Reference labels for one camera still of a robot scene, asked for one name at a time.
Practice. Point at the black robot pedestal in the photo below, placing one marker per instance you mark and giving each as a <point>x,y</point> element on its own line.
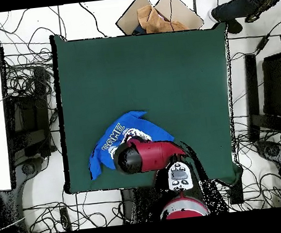
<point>129,204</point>

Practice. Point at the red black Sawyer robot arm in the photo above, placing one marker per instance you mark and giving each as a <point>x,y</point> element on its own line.
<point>154,155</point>

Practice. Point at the tan cloth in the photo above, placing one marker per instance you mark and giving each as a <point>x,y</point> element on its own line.
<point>155,22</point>

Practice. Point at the black power strip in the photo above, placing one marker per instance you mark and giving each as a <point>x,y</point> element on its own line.
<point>65,217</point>

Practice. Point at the brown cardboard box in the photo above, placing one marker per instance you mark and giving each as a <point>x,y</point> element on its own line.
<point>130,18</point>

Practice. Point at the person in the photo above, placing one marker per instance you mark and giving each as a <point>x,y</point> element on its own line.
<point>233,9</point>

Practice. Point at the black table leg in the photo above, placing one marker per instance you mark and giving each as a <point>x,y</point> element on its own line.
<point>236,191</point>

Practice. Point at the blue printed T-shirt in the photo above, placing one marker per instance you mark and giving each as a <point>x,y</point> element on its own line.
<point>131,121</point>

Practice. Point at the dark blue cloth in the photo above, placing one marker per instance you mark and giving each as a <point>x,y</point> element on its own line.
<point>138,30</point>

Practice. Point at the black power adapter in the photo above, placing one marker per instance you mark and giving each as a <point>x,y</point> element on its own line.
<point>261,42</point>

